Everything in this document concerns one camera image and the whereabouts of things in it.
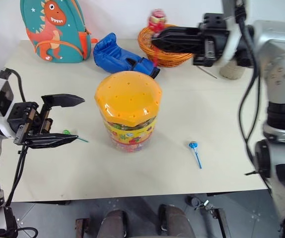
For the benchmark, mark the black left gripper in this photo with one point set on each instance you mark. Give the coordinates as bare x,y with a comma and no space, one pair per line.
32,119

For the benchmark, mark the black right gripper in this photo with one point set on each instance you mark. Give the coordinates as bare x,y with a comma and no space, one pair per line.
213,32

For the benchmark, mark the red lollipop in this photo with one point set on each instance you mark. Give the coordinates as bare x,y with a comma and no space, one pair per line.
157,19

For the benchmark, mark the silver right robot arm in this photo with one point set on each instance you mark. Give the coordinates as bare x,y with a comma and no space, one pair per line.
281,62

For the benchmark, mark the yellow-lidded plastic lollipop jar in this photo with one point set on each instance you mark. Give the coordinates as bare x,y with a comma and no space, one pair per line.
127,99

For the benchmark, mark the green lollipop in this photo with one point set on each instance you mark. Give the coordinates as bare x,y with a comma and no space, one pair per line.
66,132

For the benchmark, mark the thin grey stick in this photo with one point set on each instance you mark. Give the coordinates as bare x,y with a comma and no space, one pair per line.
208,72

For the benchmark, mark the blue boxing glove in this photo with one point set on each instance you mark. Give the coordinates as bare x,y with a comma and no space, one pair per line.
112,54

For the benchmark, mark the teal dinosaur backpack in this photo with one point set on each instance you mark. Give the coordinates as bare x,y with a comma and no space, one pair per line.
55,29

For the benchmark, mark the blue lollipop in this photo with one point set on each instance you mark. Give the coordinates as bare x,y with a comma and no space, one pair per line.
193,145

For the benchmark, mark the rusty brown metal plate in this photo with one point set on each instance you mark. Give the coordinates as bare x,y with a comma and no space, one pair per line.
82,228

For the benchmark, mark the dark rounded shape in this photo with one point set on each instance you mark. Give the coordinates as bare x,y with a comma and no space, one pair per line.
176,223
114,225

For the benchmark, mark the dark metal frame leg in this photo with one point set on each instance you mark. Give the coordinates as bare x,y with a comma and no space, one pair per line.
219,223

